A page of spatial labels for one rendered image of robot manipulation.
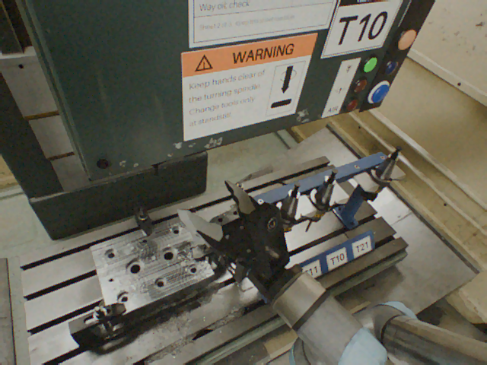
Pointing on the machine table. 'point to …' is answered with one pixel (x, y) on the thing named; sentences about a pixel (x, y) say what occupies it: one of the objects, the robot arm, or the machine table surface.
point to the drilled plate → (182, 278)
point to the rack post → (346, 214)
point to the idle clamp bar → (227, 219)
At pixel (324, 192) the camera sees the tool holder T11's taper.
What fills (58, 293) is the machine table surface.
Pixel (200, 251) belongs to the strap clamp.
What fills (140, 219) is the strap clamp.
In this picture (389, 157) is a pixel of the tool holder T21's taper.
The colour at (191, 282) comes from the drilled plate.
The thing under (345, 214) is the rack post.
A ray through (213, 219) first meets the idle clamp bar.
